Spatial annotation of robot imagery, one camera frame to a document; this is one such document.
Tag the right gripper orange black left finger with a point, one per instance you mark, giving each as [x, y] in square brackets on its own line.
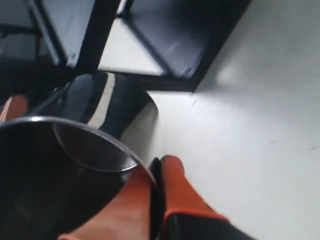
[16, 106]

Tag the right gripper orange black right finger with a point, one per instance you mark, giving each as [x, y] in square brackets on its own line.
[186, 216]

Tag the stainless steel mug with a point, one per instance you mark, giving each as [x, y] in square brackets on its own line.
[63, 161]

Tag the black metal shelf rack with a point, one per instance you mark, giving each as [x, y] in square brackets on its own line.
[49, 42]

